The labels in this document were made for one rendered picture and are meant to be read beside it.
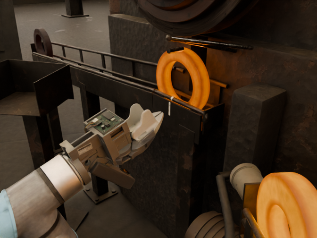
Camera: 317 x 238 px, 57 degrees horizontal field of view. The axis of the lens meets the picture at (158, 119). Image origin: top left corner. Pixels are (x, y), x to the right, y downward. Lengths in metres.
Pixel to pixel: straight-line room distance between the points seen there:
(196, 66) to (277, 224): 0.41
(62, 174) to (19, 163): 1.43
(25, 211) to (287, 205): 0.38
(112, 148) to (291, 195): 0.30
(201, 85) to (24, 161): 1.41
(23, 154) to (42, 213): 1.51
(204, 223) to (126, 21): 0.72
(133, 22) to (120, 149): 0.59
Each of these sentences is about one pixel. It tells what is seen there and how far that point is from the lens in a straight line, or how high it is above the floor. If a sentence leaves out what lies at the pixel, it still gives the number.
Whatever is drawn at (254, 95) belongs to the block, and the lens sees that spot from 0.63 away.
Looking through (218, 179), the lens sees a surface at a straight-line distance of 0.69.
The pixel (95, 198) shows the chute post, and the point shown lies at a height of 0.01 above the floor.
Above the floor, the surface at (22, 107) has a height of 0.60.
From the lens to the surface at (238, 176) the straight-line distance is 0.58.
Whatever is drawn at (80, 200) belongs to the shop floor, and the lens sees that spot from 1.57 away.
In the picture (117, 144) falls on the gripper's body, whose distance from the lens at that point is 0.55.
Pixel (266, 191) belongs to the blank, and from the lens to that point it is 0.48.
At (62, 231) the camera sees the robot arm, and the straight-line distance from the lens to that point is 0.57.
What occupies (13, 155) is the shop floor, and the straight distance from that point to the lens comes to 2.04.
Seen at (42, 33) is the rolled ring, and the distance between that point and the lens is 1.69.
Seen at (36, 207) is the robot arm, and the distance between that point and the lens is 0.52.
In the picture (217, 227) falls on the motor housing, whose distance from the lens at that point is 0.69.
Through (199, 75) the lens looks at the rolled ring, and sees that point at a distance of 0.74.
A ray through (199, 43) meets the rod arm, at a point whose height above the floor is 0.88.
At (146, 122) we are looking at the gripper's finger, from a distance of 0.57.
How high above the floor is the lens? 1.03
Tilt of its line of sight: 27 degrees down
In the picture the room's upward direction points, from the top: straight up
